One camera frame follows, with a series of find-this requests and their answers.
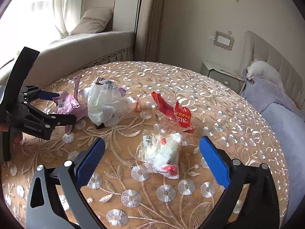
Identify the pink snack wrapper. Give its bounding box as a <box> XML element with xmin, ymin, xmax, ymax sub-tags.
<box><xmin>52</xmin><ymin>76</ymin><xmax>88</xmax><ymax>122</ymax></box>

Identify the white red wrapper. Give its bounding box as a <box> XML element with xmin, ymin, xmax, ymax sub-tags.
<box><xmin>136</xmin><ymin>133</ymin><xmax>182</xmax><ymax>179</ymax></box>

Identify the white plastic bag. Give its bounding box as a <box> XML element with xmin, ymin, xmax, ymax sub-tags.
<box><xmin>81</xmin><ymin>77</ymin><xmax>131</xmax><ymax>129</ymax></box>

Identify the red snack wrapper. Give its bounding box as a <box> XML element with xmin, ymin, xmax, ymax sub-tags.
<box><xmin>134</xmin><ymin>91</ymin><xmax>195</xmax><ymax>133</ymax></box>

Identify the person left hand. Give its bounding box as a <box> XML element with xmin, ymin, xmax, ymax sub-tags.
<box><xmin>0</xmin><ymin>123</ymin><xmax>23</xmax><ymax>146</ymax></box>

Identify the beige window seat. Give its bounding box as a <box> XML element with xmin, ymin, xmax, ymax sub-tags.
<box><xmin>0</xmin><ymin>29</ymin><xmax>136</xmax><ymax>86</ymax></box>

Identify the embroidered tan tablecloth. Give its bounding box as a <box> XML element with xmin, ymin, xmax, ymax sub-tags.
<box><xmin>2</xmin><ymin>61</ymin><xmax>289</xmax><ymax>228</ymax></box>

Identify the grey nightstand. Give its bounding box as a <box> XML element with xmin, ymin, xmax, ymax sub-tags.
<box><xmin>200</xmin><ymin>60</ymin><xmax>245</xmax><ymax>95</ymax></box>

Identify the bed with lavender blanket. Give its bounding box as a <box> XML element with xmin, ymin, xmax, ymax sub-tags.
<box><xmin>241</xmin><ymin>69</ymin><xmax>304</xmax><ymax>219</ymax></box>

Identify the beige cushion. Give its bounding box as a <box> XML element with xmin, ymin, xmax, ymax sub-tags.
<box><xmin>69</xmin><ymin>7</ymin><xmax>113</xmax><ymax>36</ymax></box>

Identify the white sheer curtain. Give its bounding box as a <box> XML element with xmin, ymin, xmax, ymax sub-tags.
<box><xmin>52</xmin><ymin>0</ymin><xmax>82</xmax><ymax>38</ymax></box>

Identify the white bed pillow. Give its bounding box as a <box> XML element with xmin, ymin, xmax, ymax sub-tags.
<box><xmin>246</xmin><ymin>60</ymin><xmax>284</xmax><ymax>91</ymax></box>

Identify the beige tufted headboard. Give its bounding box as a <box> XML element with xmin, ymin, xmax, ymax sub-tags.
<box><xmin>238</xmin><ymin>31</ymin><xmax>304</xmax><ymax>108</ymax></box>

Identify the framed wall switch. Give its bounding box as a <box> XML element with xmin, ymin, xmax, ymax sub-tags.
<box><xmin>213</xmin><ymin>31</ymin><xmax>235</xmax><ymax>51</ymax></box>

